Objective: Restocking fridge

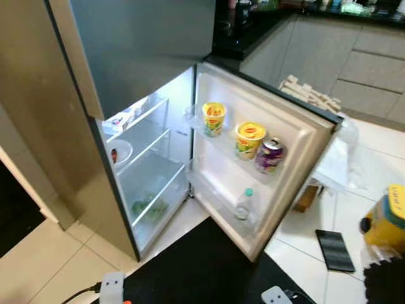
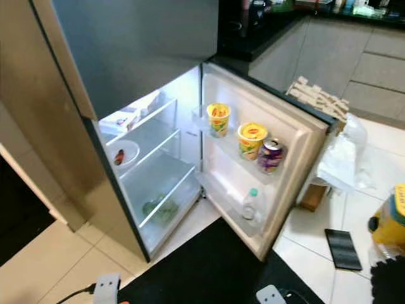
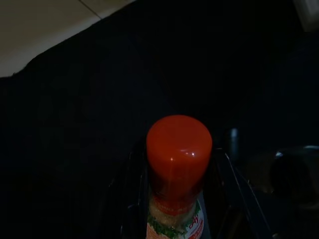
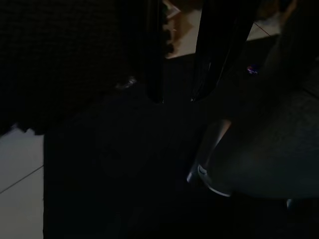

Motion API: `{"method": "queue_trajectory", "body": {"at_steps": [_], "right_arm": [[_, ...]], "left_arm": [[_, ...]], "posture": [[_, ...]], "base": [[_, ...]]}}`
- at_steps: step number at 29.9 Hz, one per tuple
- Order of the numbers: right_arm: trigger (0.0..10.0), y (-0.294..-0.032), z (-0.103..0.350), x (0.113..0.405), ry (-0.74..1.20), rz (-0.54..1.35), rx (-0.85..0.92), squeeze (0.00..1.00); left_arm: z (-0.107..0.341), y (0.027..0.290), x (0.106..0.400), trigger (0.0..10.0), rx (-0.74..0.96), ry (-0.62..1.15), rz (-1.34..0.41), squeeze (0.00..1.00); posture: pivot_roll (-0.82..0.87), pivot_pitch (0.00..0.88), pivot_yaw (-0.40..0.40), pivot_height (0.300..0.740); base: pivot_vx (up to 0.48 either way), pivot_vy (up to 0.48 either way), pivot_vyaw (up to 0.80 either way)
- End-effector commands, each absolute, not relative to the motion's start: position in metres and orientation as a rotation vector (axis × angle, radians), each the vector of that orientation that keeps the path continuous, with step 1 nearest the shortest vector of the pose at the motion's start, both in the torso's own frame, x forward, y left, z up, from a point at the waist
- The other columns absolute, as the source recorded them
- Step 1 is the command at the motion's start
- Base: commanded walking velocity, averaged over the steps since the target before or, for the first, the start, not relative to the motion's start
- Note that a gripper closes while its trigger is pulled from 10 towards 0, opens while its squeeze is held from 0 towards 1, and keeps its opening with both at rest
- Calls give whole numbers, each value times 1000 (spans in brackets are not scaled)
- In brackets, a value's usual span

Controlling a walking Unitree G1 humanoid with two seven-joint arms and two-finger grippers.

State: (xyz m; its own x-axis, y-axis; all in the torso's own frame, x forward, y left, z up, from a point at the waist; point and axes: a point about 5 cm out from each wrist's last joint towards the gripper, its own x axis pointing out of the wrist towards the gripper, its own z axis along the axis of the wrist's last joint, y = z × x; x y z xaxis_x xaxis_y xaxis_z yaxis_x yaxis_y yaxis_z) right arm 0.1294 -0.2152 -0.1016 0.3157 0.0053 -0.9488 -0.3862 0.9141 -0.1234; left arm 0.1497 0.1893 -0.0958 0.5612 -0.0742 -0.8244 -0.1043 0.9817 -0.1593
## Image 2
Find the grey kitchen cabinets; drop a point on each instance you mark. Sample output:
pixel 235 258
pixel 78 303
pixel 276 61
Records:
pixel 354 63

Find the black kitchen counter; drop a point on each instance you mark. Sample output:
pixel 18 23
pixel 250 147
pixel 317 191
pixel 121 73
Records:
pixel 259 31

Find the dark carpet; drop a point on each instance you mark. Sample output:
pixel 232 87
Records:
pixel 215 266

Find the beige cardboard packing insert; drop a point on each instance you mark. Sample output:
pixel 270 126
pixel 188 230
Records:
pixel 316 98

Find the purple drink can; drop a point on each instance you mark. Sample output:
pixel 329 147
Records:
pixel 272 157

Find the green cloth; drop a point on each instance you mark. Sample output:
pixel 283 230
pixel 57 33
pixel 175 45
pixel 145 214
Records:
pixel 364 9

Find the white bowl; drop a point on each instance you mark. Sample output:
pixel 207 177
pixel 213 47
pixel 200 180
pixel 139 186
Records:
pixel 128 152

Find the small red food piece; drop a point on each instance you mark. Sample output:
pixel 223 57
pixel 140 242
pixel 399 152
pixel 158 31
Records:
pixel 119 157

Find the green vegetables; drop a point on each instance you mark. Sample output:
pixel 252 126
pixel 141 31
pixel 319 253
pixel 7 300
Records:
pixel 161 209

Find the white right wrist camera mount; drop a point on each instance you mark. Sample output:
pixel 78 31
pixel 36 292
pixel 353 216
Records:
pixel 271 295

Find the small wooden box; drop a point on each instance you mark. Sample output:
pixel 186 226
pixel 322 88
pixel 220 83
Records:
pixel 313 197

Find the yellow lidded bin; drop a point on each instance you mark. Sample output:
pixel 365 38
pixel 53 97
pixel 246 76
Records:
pixel 389 218

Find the teal-capped water bottle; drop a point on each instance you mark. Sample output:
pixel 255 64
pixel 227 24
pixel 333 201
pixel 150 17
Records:
pixel 252 204

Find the yellow hot cup noodles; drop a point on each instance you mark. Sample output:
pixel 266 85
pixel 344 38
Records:
pixel 253 140
pixel 218 119

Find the white food package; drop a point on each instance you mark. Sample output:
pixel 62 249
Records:
pixel 123 120

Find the crumpled clear plastic wrap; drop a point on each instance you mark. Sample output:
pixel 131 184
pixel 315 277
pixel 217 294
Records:
pixel 389 252

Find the black floor mat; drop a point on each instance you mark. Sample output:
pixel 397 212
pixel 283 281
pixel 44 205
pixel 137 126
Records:
pixel 22 209

